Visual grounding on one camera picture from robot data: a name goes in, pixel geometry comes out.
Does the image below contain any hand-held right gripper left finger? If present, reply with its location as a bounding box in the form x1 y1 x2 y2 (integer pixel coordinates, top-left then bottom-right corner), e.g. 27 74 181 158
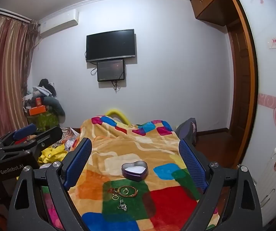
7 137 93 231

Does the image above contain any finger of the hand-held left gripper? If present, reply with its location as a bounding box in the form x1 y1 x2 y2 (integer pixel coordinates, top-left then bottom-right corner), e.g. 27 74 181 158
2 126 63 160
0 124 37 150

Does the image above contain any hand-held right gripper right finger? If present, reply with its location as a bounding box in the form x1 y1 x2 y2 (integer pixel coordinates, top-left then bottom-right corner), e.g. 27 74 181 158
176 140 269 231

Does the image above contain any purple heart-shaped tin box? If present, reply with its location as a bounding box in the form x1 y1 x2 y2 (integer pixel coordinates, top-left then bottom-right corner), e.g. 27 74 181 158
122 160 148 181

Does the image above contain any braided gold bracelet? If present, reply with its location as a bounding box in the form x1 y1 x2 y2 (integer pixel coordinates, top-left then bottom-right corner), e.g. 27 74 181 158
108 186 138 198

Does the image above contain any green patterned cloth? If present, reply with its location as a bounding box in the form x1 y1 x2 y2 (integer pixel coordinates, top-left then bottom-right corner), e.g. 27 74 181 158
27 112 61 130

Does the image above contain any yellow printed blanket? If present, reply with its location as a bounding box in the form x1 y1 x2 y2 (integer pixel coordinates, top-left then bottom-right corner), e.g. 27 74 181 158
38 144 68 165

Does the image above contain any striped quilt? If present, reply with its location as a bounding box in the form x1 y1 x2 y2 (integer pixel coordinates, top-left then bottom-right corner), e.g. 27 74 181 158
60 127 81 150

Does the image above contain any orange box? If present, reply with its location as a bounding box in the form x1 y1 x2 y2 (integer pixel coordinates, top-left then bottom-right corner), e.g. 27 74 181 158
28 105 47 116

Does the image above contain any grey backpack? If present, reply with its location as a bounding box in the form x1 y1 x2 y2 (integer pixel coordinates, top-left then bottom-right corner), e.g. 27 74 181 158
175 118 197 147

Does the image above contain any pile of clothes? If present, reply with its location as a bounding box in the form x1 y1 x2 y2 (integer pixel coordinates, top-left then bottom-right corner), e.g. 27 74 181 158
23 78 66 123

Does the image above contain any colourful patchwork blanket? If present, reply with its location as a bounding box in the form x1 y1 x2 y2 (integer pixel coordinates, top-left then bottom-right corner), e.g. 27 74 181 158
42 116 222 231

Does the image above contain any yellow foam tube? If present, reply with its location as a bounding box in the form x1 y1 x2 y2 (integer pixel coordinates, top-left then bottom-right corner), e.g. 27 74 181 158
105 108 130 126

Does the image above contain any striped red curtain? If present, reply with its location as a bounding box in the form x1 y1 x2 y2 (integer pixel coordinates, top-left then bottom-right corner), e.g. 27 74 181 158
0 12 40 140

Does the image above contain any brown wooden door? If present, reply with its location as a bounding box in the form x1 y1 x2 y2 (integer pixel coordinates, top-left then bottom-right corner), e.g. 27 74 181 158
227 22 249 150

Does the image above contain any white air conditioner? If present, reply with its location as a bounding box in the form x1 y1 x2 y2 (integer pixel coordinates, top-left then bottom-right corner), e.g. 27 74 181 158
39 9 80 39

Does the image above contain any white sliding door with hearts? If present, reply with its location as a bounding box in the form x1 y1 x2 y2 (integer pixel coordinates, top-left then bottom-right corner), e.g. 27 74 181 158
234 0 276 198

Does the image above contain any wooden wardrobe cabinet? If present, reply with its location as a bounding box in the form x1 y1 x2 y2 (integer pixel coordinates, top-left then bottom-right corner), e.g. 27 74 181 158
190 0 239 27

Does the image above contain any small black wall monitor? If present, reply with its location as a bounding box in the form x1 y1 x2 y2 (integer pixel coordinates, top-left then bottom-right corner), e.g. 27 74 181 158
97 59 125 82

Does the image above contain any black wall television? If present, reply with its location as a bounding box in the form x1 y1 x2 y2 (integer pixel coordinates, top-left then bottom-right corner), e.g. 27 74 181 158
86 29 136 62

